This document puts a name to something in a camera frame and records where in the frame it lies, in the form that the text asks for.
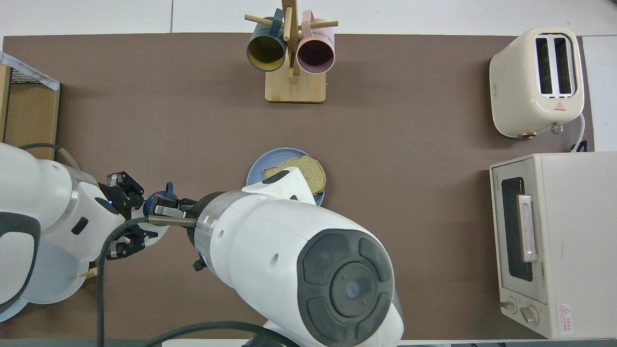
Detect wooden mug tree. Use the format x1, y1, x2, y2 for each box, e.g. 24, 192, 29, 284
244, 0, 339, 104

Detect periwinkle blue dinner plate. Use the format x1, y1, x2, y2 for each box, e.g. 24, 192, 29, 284
246, 147, 326, 207

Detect white squeeze bottle navy cap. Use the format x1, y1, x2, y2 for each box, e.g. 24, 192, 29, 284
133, 182, 180, 247

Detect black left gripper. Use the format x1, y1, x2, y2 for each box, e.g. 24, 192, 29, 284
96, 171, 198, 261

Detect wooden shelf with wire basket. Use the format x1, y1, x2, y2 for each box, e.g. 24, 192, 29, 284
0, 51, 61, 162

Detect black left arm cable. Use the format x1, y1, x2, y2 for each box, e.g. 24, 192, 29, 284
19, 143, 80, 170

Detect white toaster oven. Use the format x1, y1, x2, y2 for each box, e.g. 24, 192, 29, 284
489, 152, 617, 339

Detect dark green mug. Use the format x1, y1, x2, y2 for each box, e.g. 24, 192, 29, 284
246, 8, 288, 72

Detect cream two-slot toaster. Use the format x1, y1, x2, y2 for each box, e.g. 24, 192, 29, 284
489, 26, 585, 139

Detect grey plate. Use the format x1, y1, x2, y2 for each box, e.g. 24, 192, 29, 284
22, 241, 97, 305

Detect toast bread slice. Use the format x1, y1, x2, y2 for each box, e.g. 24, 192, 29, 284
264, 155, 327, 196

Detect light blue plate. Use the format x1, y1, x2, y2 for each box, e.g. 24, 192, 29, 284
0, 299, 27, 322

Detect pink mug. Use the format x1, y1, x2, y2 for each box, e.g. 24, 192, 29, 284
296, 10, 335, 75

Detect brown table mat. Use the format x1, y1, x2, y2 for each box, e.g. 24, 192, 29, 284
0, 33, 594, 340

